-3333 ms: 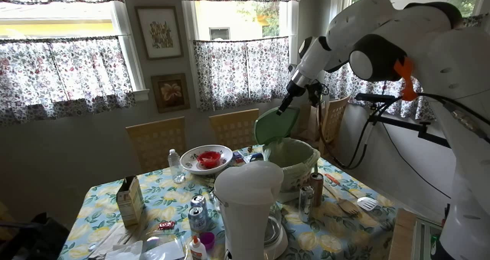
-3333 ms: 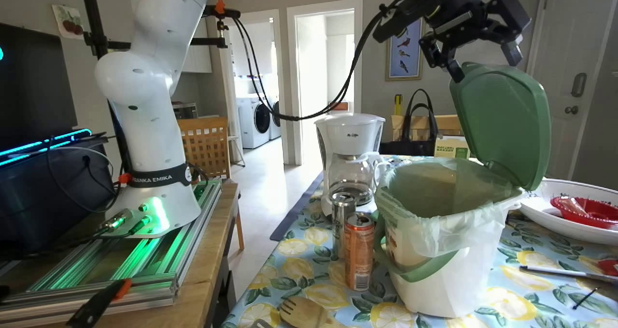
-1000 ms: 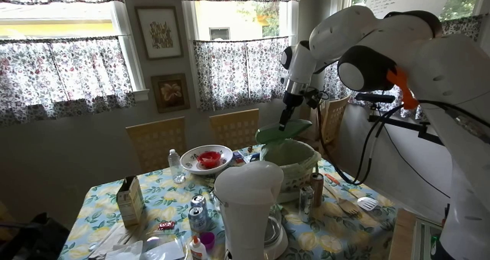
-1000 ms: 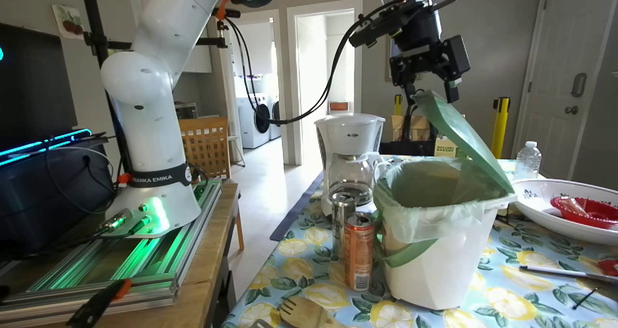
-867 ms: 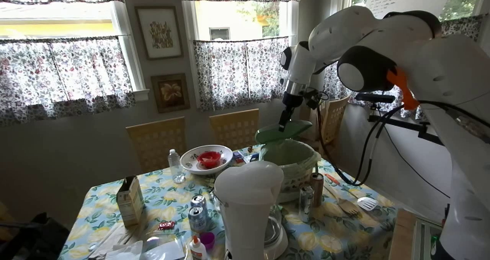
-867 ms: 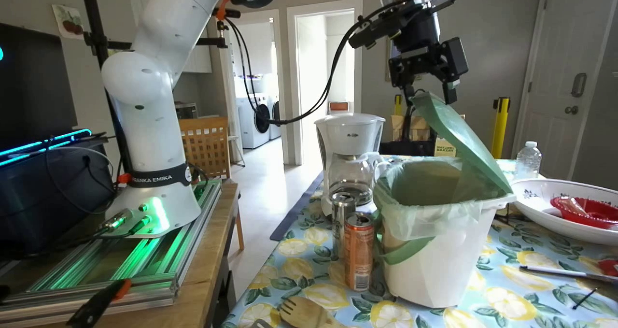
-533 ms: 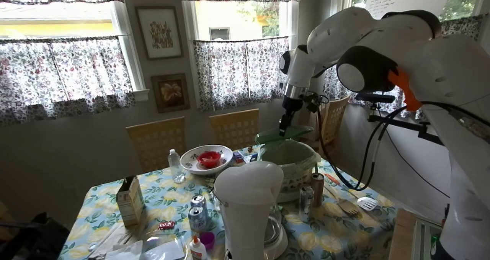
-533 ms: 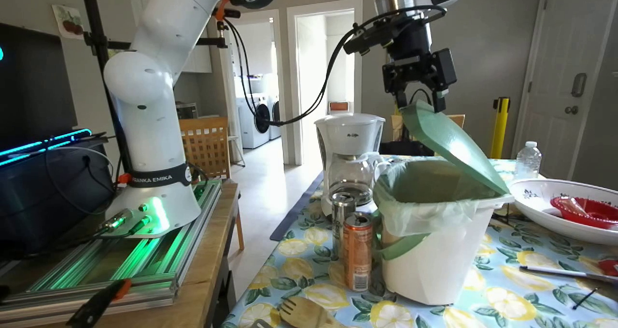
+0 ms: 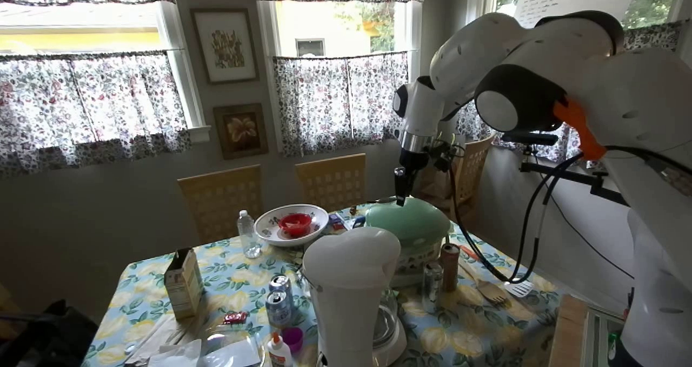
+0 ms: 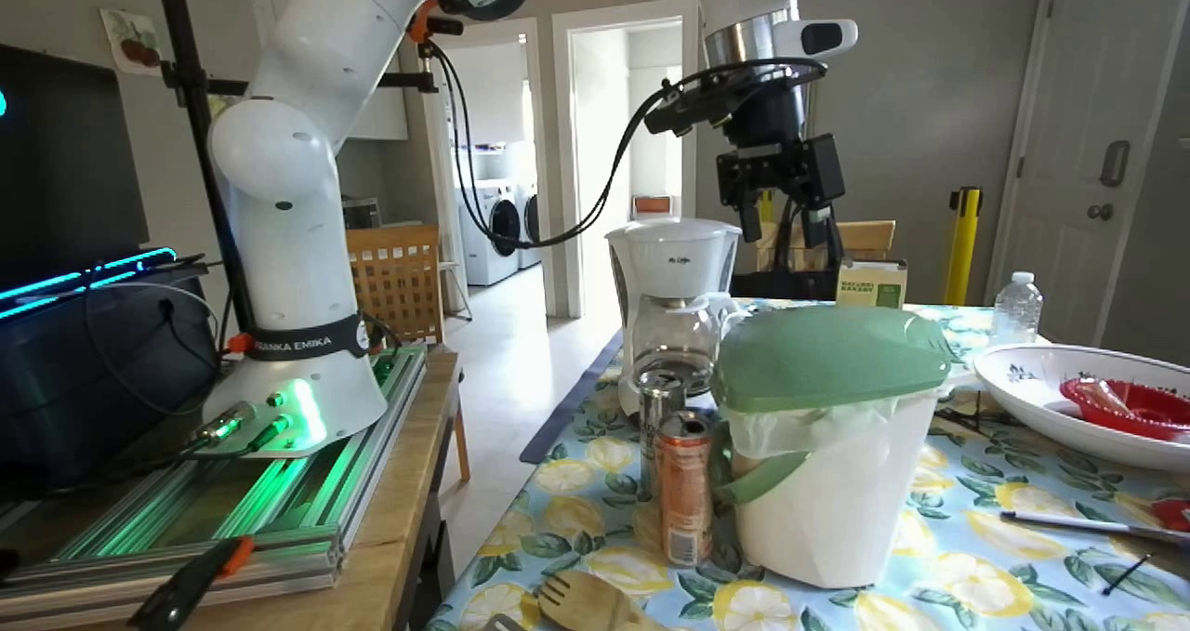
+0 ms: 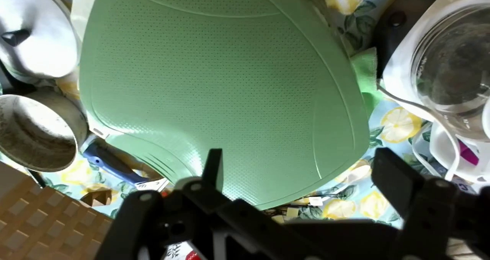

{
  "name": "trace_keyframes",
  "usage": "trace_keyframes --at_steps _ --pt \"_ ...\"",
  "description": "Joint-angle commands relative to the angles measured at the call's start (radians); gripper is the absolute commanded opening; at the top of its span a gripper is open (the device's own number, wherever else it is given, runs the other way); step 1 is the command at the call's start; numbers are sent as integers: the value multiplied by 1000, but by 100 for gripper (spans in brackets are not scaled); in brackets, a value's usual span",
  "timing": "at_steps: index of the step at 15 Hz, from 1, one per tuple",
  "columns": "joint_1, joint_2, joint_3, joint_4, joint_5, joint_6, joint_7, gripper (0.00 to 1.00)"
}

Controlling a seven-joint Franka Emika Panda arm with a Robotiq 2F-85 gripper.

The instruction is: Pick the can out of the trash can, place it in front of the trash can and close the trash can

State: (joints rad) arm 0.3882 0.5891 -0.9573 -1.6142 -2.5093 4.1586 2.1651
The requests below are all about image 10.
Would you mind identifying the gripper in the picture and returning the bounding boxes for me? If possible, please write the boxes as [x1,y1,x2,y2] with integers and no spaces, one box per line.
[716,83,848,250]

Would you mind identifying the green trash can lid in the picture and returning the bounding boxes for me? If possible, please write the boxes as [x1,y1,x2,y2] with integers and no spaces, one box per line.
[710,305,956,415]

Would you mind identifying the silver drink can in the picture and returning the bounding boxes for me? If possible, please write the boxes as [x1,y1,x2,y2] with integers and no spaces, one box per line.
[638,368,689,499]

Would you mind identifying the white trash can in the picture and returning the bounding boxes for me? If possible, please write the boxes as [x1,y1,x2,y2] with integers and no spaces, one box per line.
[710,305,959,591]

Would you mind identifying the orange drink can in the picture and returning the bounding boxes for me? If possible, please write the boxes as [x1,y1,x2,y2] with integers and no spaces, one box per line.
[657,409,716,569]

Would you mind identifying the green and white carton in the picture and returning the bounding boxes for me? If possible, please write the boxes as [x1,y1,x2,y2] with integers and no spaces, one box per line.
[836,258,909,310]

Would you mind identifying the white coffee maker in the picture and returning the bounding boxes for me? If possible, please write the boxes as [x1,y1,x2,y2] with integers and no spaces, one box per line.
[605,217,747,418]

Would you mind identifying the white plastic bin liner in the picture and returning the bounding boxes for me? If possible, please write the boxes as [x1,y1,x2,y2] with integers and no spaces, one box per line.
[721,388,949,462]

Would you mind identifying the clear water bottle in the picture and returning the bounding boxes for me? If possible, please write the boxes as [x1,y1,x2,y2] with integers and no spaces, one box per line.
[989,271,1045,347]

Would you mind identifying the row of washing machines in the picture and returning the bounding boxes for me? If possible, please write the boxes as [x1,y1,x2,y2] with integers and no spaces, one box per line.
[455,178,542,287]

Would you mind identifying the large white bowl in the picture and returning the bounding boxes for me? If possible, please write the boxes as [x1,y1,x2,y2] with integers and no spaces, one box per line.
[972,342,1190,475]

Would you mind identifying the white door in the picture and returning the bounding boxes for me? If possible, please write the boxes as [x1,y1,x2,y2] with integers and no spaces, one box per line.
[984,0,1190,347]

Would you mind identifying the red bowl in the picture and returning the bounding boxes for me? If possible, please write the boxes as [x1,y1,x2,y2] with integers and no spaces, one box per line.
[1060,376,1190,442]

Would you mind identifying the lemon print tablecloth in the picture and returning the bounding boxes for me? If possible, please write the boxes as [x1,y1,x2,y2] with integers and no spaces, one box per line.
[426,297,1190,631]

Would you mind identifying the wooden lattice crate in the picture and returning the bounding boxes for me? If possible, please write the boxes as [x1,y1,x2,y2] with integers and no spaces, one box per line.
[345,223,444,346]

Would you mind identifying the white pen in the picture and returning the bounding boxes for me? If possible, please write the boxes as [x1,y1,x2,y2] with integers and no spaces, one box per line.
[1000,509,1190,546]

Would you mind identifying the wooden fork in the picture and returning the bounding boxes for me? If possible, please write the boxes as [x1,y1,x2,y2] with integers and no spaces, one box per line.
[536,570,656,631]

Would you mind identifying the thin black stick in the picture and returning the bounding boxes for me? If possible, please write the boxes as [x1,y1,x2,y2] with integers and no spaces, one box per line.
[1102,553,1155,598]

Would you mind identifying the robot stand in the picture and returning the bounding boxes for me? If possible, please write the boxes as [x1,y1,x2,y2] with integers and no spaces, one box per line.
[0,345,471,631]

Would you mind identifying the fruit picture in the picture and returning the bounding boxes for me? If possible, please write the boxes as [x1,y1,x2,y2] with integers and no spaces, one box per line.
[99,7,167,78]

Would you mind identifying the black and orange clamp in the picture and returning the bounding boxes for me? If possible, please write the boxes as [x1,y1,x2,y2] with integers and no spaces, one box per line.
[126,535,256,631]

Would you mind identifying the black computer case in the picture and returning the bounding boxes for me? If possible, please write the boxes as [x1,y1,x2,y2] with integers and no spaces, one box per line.
[0,246,222,494]

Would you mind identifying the black monitor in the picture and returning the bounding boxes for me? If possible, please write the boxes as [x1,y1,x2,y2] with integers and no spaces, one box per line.
[0,43,152,290]

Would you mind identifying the yellow post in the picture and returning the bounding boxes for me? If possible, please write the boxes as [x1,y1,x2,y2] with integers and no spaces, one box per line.
[943,186,985,308]

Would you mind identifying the door handle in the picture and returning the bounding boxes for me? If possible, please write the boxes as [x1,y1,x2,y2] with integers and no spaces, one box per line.
[1087,139,1132,222]

